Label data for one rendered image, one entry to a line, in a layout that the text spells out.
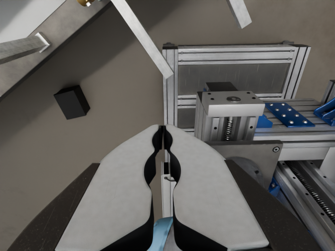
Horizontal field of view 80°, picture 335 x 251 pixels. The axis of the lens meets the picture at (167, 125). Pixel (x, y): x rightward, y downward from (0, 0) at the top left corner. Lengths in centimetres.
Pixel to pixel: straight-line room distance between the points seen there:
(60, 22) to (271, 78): 116
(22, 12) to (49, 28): 15
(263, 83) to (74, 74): 127
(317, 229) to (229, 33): 119
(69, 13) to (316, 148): 86
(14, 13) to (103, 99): 85
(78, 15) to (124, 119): 103
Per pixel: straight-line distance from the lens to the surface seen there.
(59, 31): 80
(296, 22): 166
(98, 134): 177
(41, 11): 91
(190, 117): 139
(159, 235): 42
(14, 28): 96
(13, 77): 93
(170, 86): 127
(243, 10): 64
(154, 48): 61
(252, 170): 52
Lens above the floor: 142
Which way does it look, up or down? 60 degrees down
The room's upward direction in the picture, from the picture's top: 177 degrees clockwise
